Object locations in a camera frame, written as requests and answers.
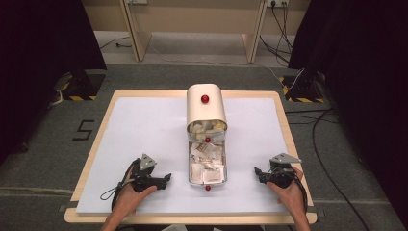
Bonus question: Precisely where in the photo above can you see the cream drawer cabinet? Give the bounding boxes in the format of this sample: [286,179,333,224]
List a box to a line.
[186,83,228,133]

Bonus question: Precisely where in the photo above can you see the wooden table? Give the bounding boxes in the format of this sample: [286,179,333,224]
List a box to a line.
[64,89,319,225]

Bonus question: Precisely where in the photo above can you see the short metal drawer red knob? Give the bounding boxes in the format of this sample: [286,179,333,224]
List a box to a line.
[187,119,229,144]

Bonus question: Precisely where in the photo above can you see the pile of white paper packets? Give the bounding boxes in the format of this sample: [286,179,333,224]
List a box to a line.
[190,141,225,185]

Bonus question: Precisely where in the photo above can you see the white table mat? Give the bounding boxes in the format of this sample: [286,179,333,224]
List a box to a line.
[76,96,293,216]

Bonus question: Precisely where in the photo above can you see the black stand base striped tape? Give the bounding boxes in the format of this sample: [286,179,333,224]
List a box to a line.
[59,70,107,102]
[278,74,327,104]

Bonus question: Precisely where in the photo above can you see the black floor cable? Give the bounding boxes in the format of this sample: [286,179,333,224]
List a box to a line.
[284,108,373,231]

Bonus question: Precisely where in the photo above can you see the black curtain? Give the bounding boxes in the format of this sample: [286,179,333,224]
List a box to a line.
[288,0,408,222]
[0,0,108,165]

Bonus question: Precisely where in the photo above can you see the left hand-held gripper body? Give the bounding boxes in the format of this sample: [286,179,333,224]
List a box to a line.
[129,153,169,193]

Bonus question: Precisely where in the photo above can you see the person's left hand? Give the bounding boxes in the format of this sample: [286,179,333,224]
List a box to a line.
[112,167,159,217]

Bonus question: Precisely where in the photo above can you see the light wooden desk frame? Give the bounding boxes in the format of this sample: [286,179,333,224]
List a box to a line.
[118,0,268,64]

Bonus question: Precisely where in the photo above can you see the person's right hand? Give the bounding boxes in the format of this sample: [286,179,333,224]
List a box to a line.
[266,166,306,214]

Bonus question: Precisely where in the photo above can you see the hand-held gripper black cable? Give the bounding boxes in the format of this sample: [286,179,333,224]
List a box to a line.
[270,166,310,214]
[99,159,142,212]

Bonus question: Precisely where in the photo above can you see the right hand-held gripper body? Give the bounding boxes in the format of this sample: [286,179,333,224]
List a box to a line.
[263,152,303,190]

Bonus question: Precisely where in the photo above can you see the tray of wrapped packets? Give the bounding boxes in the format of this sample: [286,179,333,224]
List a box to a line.
[188,137,229,193]

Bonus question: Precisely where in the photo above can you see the black hanging wall cables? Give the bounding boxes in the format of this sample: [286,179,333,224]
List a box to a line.
[259,0,295,64]

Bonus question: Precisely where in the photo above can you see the right hand-held gripper black cable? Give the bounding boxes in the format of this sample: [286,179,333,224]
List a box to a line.
[270,166,310,214]

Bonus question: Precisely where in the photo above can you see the pile of crumpled wrappers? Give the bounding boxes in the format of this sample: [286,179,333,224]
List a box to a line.
[189,120,227,135]

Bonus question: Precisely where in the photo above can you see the left hand-held gripper black cable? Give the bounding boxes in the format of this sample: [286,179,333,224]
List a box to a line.
[99,159,142,212]

